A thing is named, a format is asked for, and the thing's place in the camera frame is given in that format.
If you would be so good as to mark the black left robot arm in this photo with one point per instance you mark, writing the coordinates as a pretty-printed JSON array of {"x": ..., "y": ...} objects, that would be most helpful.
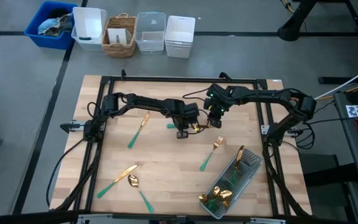
[{"x": 148, "y": 104}]

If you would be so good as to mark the black desk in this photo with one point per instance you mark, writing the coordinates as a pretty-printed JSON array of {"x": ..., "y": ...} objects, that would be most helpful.
[{"x": 353, "y": 146}]

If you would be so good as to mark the blue plastic bin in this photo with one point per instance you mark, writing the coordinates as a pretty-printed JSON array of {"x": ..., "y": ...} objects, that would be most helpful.
[{"x": 31, "y": 29}]

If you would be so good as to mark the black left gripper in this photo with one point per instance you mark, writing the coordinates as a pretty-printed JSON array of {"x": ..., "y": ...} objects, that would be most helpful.
[{"x": 188, "y": 116}]

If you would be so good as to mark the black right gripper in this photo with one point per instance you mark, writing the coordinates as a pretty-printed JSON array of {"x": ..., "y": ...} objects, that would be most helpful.
[{"x": 217, "y": 102}]

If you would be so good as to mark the white box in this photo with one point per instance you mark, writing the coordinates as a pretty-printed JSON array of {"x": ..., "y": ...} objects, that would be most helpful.
[{"x": 123, "y": 35}]

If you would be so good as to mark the pile of clothes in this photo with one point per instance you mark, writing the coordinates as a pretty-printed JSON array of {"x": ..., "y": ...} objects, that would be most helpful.
[{"x": 53, "y": 26}]

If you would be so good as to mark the black frame post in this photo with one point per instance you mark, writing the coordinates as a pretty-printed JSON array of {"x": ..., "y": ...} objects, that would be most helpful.
[
  {"x": 225, "y": 76},
  {"x": 123, "y": 74}
]

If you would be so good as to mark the black rig crossbar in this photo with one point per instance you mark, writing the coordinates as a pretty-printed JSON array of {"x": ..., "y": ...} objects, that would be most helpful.
[{"x": 26, "y": 216}]

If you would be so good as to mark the clear plastic bin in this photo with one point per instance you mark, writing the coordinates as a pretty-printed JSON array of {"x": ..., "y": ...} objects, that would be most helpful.
[{"x": 150, "y": 46}]

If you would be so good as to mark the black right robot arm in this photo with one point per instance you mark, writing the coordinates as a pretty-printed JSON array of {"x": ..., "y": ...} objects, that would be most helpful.
[{"x": 266, "y": 96}]

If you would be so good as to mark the grey plastic cutlery bin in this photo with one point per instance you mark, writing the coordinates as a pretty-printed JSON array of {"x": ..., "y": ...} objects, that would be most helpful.
[{"x": 249, "y": 166}]

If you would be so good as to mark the black aluminium table frame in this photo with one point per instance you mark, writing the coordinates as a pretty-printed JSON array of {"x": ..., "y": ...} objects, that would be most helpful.
[{"x": 166, "y": 79}]

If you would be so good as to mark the wicker basket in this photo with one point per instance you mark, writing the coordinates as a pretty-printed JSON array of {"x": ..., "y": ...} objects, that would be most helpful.
[{"x": 118, "y": 51}]

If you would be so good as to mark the silver metal bracket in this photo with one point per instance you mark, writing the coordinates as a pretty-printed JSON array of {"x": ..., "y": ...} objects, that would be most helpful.
[{"x": 264, "y": 129}]

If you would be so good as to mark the white plastic bin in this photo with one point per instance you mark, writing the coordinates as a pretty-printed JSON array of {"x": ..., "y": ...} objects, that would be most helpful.
[
  {"x": 89, "y": 25},
  {"x": 179, "y": 31}
]

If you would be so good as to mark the black table clamp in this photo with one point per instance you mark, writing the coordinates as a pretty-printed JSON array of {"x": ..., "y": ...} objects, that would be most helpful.
[{"x": 68, "y": 127}]

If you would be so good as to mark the black stand foot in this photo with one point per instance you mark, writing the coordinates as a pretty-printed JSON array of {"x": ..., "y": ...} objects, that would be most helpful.
[{"x": 291, "y": 31}]

